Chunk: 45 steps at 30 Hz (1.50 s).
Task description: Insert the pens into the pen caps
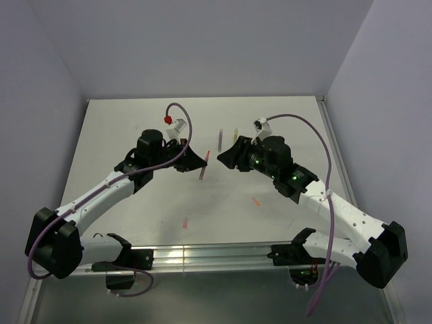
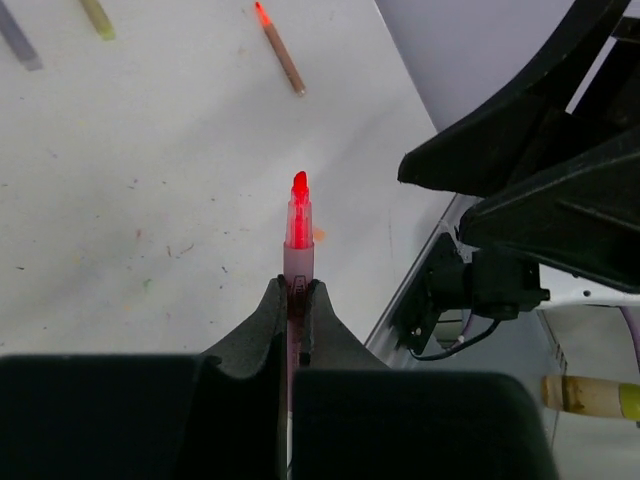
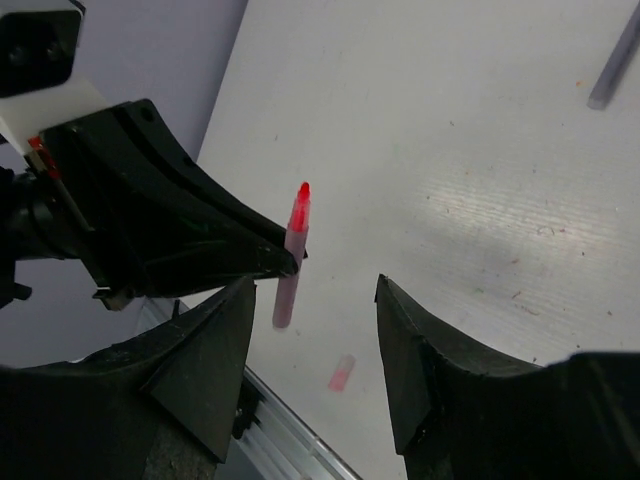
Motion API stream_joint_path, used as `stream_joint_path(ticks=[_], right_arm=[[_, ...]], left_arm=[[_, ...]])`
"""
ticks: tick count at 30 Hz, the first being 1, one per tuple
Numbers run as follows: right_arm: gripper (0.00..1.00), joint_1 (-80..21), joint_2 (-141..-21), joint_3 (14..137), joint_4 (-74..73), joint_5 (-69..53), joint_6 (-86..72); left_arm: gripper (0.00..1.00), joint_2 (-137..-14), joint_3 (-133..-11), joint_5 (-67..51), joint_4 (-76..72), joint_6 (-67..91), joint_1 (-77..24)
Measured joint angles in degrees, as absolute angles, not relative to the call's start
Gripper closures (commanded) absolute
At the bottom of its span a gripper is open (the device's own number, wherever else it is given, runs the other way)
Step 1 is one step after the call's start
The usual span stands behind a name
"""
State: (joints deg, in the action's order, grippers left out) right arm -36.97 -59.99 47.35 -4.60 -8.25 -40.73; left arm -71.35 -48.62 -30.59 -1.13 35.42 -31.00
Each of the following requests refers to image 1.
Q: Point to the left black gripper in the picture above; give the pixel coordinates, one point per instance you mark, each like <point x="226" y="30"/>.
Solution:
<point x="190" y="161"/>

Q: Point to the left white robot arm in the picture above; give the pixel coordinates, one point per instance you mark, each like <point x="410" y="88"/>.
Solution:
<point x="127" y="178"/>

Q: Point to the purple highlighter pen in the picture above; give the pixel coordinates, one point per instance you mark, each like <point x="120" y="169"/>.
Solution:
<point x="220" y="141"/>

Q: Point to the aluminium rail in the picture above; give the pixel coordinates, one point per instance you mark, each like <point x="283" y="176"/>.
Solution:
<point x="341" y="168"/>
<point x="209" y="256"/>

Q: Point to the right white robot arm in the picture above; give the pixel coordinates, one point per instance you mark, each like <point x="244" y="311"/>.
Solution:
<point x="304" y="188"/>

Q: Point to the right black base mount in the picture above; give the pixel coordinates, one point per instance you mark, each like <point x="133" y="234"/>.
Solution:
<point x="291" y="255"/>

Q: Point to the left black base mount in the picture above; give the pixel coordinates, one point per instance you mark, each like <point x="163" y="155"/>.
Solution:
<point x="137" y="261"/>

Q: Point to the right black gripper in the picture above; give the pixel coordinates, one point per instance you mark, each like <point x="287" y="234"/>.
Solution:
<point x="238" y="152"/>

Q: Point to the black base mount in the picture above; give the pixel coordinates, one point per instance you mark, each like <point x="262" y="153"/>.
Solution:
<point x="291" y="255"/>
<point x="137" y="261"/>

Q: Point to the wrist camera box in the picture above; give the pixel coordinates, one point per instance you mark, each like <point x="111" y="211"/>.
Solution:
<point x="262" y="129"/>
<point x="175" y="129"/>

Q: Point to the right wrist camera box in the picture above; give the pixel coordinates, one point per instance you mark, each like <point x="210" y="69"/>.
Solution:
<point x="262" y="129"/>

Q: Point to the red highlighter pen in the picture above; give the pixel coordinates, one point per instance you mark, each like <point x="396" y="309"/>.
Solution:
<point x="202" y="172"/>

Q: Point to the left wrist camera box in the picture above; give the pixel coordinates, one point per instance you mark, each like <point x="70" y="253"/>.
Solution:
<point x="175" y="129"/>

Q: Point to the aluminium front rail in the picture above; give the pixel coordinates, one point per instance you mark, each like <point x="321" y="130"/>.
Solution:
<point x="209" y="256"/>

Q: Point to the aluminium right side rail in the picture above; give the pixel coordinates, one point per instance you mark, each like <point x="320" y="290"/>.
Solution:
<point x="341" y="168"/>

